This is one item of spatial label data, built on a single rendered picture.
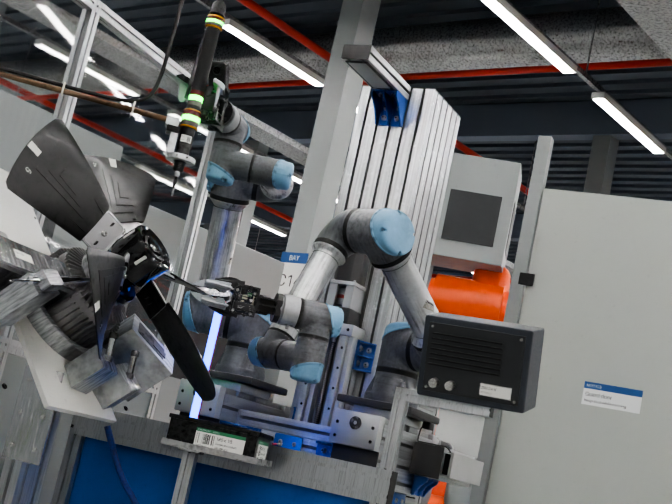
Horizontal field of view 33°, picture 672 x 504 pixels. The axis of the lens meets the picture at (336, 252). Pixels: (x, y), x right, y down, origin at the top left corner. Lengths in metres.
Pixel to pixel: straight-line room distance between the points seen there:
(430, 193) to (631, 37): 8.10
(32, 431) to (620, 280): 2.32
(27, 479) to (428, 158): 1.64
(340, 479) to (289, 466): 0.14
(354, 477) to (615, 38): 9.24
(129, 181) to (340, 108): 7.23
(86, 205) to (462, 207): 4.33
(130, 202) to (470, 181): 4.16
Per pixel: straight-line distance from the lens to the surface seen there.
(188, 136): 2.73
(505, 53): 12.27
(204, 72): 2.78
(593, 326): 4.16
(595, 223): 4.24
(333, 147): 9.88
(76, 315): 2.57
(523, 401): 2.65
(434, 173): 3.63
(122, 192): 2.76
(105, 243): 2.57
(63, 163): 2.52
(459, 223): 6.64
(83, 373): 2.54
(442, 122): 3.66
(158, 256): 2.58
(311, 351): 2.72
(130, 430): 3.04
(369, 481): 2.74
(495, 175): 6.71
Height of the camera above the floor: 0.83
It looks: 11 degrees up
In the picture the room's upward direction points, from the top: 12 degrees clockwise
